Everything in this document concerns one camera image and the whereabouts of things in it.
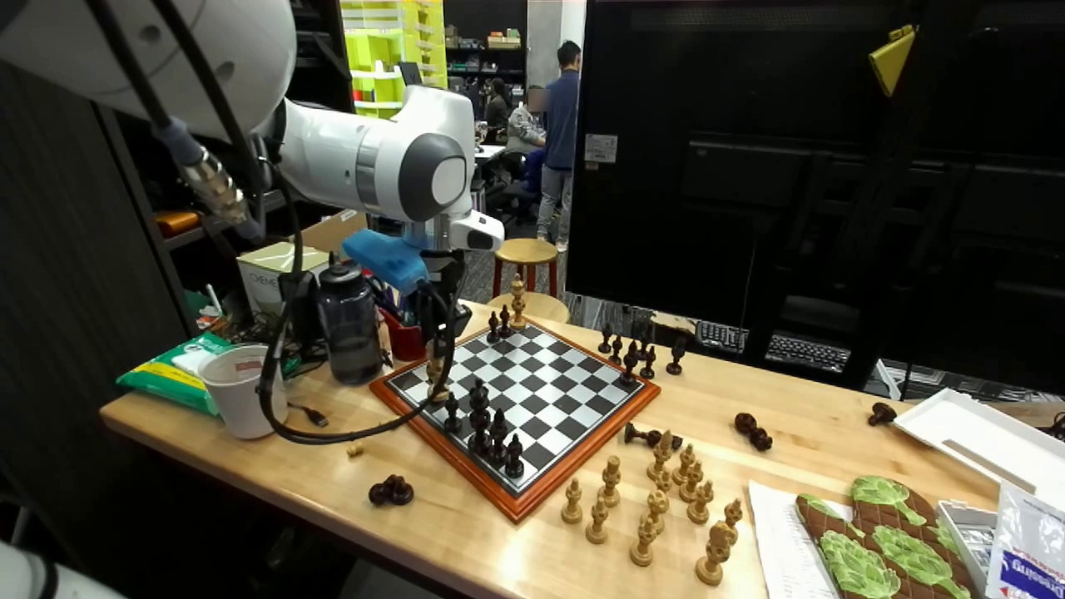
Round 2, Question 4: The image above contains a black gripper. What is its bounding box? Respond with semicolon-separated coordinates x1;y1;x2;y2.
414;250;468;334

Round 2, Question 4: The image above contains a tall light brown chess piece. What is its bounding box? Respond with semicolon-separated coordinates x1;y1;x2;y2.
509;278;525;326

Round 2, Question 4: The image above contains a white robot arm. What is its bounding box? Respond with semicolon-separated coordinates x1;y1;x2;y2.
0;0;506;256

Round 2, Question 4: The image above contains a wooden framed chess board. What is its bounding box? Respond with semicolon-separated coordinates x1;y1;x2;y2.
374;324;659;521

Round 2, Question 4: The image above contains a dark chess pieces pair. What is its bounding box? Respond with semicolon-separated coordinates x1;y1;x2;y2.
370;475;414;504

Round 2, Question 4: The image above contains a dark chess pieces back group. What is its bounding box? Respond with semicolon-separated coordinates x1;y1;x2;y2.
599;320;690;382

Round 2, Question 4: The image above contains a light chess pieces cluster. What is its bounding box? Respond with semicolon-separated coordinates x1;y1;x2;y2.
560;424;746;584

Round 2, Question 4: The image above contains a red pen cup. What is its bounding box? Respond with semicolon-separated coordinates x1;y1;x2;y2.
384;312;426;358

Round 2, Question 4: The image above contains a dark water bottle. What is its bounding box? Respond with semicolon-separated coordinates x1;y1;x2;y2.
319;263;384;382

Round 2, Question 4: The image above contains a wooden round stool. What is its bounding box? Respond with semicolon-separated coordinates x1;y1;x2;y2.
492;235;560;295

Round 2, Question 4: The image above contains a white Chemex box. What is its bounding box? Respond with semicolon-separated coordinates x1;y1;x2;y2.
238;238;329;315

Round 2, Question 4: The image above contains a seated person grey top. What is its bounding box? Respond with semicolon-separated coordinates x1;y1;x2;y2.
506;85;546;153

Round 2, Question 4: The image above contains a standing person blue shirt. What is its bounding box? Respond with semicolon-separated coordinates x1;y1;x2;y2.
538;38;584;245

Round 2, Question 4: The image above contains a green wipes packet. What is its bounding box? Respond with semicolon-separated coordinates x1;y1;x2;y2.
117;334;232;417

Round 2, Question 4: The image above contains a large black monitor screen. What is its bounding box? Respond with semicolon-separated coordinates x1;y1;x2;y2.
570;0;1065;388

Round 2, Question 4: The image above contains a green patterned brown cloth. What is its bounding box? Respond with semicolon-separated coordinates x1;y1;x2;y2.
796;475;977;599

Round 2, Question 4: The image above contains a yellow triangle marker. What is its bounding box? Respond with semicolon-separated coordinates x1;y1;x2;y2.
868;23;915;96

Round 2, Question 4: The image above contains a white plastic tray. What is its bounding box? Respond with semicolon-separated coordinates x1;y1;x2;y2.
897;388;1065;504

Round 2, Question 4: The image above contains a blue wrist camera box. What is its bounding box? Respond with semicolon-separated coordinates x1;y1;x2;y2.
342;228;431;294

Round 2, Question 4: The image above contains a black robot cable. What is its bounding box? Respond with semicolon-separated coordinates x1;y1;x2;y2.
258;235;464;450

